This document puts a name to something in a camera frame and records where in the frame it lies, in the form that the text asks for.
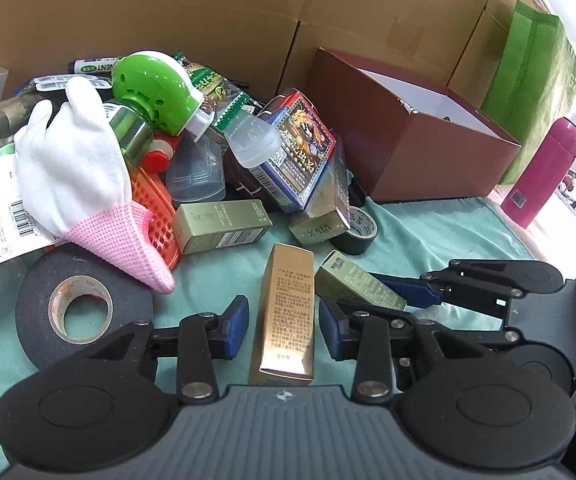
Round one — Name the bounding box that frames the olive green slim carton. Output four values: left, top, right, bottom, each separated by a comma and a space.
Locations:
314, 250, 407, 311

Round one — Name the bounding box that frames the shiny gold carton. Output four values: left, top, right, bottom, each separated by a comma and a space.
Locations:
249, 243, 315, 386

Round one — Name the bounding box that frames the small black tape roll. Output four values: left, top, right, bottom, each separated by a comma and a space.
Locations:
330, 206, 378, 256

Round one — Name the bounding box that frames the pink thermos bottle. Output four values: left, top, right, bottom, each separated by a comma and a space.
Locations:
501, 117, 576, 229

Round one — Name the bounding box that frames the gold green carton lying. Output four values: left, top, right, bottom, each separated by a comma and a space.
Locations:
173, 200, 273, 255

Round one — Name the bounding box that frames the gold carton with lettering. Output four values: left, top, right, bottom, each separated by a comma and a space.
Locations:
288, 136, 350, 246

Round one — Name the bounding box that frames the large black tape roll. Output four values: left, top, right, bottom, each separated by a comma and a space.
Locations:
15, 244, 154, 370

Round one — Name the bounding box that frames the orange silicone brush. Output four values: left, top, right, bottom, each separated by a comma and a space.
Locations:
131, 168, 181, 270

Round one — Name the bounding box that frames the clear plastic container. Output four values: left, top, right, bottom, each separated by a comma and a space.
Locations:
166, 133, 226, 208

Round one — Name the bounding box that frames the dark red storage box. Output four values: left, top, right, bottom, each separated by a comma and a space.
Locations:
304, 48, 520, 203

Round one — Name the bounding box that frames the colourful card game box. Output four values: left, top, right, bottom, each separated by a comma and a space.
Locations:
250, 89, 337, 214

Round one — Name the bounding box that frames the small clear measuring cup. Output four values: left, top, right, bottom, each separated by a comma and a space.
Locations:
224, 110, 282, 169

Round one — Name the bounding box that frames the white pink work glove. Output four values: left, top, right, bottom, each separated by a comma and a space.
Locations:
14, 77, 175, 294

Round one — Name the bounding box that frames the green fabric bag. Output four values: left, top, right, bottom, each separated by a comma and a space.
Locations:
481, 1, 576, 184

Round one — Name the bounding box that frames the green glass bottle red cap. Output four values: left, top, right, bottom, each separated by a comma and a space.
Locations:
104, 101, 182, 174

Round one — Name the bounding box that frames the green snack packet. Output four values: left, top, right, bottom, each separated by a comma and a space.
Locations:
173, 53, 261, 133

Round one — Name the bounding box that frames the green white plug-in device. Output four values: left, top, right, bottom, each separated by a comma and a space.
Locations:
111, 51, 214, 140

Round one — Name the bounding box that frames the green marker pen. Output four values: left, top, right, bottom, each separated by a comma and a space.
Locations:
68, 56, 120, 75

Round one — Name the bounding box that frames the large brown cardboard box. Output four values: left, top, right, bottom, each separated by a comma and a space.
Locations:
0, 0, 547, 100

